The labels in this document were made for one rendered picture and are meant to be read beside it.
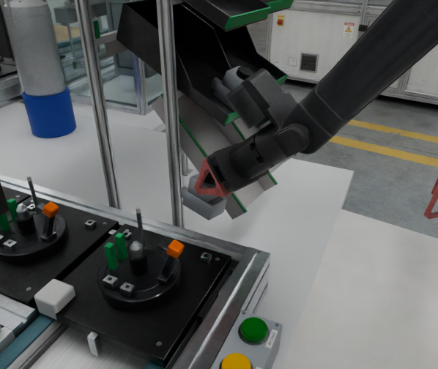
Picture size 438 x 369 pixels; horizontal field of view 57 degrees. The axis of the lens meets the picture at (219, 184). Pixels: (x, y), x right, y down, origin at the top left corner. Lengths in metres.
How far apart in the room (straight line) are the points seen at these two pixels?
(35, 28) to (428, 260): 1.28
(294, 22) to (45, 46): 3.57
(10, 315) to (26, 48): 0.95
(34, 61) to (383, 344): 1.27
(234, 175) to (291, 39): 4.22
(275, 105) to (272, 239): 0.49
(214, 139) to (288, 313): 0.39
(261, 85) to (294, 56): 4.26
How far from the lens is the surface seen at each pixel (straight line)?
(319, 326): 0.82
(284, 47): 4.84
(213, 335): 0.66
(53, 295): 0.72
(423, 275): 0.99
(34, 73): 1.51
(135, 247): 0.68
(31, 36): 1.48
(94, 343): 0.68
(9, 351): 0.73
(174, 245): 0.63
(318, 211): 1.10
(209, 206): 0.69
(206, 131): 0.88
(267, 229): 1.01
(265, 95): 0.55
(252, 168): 0.61
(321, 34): 4.66
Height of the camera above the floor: 1.48
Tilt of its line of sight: 31 degrees down
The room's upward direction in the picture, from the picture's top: straight up
